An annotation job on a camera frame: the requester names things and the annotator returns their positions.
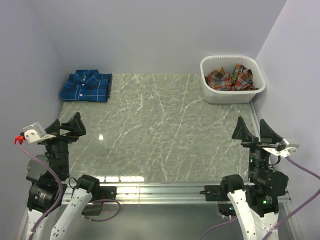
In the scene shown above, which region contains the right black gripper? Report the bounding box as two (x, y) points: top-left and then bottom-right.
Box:
(231, 114), (283, 181)

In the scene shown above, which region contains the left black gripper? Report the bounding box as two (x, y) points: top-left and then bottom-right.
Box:
(40, 111), (86, 177)

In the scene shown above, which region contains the red brown plaid shirt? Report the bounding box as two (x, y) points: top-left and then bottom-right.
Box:
(204, 64), (258, 92)

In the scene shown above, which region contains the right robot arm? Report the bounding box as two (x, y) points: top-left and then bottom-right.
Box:
(220, 116), (289, 240)

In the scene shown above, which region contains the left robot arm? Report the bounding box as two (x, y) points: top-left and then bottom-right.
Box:
(20, 112), (101, 240)

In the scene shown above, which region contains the blue plaid folded shirt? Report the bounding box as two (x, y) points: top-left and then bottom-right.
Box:
(60, 69), (113, 103)

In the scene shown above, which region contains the white plastic basin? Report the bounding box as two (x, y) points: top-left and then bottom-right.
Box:
(200, 55), (266, 104)

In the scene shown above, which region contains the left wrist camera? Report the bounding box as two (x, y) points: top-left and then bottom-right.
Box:
(14, 122), (56, 145)

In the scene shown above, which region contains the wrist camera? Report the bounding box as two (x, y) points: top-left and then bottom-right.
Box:
(14, 122), (56, 145)
(262, 138), (300, 158)

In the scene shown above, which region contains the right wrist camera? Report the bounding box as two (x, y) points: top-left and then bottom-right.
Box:
(262, 138), (300, 158)

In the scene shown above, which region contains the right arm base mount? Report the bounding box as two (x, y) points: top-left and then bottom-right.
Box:
(199, 185), (226, 202)

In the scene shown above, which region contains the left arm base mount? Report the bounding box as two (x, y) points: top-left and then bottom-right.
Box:
(96, 186), (117, 200)

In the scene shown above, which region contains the black box under rail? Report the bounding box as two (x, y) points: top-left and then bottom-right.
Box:
(81, 202), (104, 216)

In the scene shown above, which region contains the aluminium rail frame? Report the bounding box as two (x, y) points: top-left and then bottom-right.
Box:
(14, 99), (305, 240)

